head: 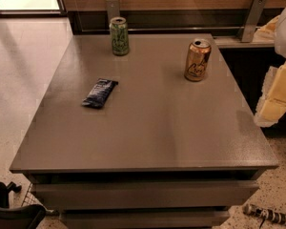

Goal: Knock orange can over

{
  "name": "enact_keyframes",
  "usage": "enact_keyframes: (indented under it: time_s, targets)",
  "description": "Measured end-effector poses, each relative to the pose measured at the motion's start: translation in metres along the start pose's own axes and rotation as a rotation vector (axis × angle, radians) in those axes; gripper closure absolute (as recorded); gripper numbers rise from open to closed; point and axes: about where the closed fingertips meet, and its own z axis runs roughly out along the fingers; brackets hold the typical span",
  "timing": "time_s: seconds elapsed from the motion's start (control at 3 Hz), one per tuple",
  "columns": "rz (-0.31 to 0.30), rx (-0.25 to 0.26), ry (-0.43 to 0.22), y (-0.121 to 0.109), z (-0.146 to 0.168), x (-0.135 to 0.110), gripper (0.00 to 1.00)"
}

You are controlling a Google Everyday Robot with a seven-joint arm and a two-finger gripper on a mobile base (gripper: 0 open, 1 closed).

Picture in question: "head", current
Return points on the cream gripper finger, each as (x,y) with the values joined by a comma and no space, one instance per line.
(271,106)
(266,32)

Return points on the orange soda can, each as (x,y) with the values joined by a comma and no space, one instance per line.
(197,59)

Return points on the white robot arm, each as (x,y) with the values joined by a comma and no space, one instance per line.
(280,35)

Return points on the green soda can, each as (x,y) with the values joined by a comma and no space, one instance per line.
(119,34)

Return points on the black white striped tool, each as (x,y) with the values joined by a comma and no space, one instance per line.
(264,214)

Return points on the grey drawer cabinet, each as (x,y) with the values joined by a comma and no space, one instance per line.
(163,152)

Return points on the dark blue snack wrapper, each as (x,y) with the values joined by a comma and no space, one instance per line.
(99,94)

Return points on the right metal wall bracket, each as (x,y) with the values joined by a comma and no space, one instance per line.
(247,31)

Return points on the metal wall bracket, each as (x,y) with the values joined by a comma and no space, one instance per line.
(247,31)
(113,9)

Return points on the left metal wall bracket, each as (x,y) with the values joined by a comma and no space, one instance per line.
(113,9)

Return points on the wire mesh basket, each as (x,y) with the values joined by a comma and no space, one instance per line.
(29,198)

